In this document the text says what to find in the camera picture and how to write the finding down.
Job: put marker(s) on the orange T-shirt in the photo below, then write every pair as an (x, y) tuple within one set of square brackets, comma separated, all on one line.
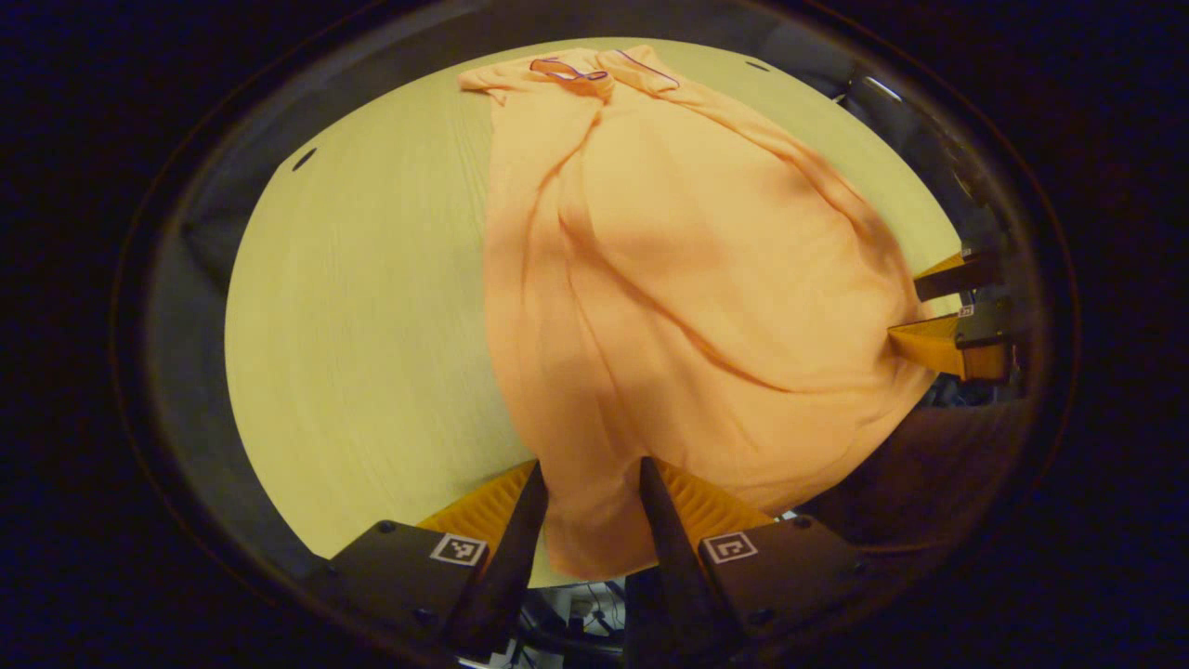
[(669, 279)]

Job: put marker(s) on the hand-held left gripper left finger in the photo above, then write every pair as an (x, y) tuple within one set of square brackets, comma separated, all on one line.
[(506, 576)]

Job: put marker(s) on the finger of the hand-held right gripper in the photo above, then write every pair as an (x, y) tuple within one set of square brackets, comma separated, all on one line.
[(966, 277), (938, 344)]

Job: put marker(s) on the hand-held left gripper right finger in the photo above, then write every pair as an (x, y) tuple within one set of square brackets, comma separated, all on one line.
[(683, 595)]

